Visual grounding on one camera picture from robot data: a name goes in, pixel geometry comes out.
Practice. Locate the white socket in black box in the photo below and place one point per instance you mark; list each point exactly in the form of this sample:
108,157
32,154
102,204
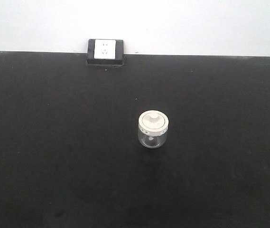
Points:
105,52

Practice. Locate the glass jar with white lid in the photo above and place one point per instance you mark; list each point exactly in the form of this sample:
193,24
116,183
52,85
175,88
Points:
152,128

